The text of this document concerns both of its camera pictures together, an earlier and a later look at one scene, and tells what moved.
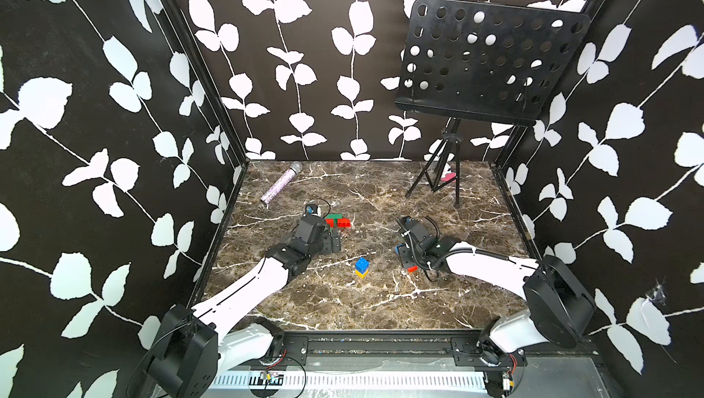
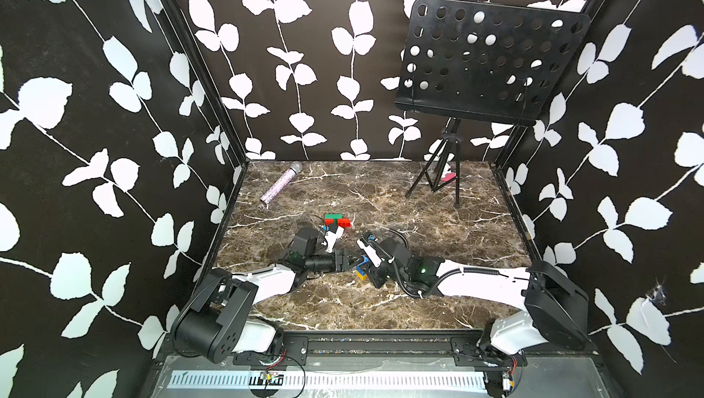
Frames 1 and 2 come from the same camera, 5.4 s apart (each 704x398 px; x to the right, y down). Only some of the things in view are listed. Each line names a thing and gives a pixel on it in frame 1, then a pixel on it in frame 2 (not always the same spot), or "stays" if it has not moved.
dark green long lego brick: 335,216 stays
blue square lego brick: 362,265 stays
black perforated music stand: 480,61 stays
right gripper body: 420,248 -> 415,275
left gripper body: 324,245 -> 323,262
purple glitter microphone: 295,168 stays
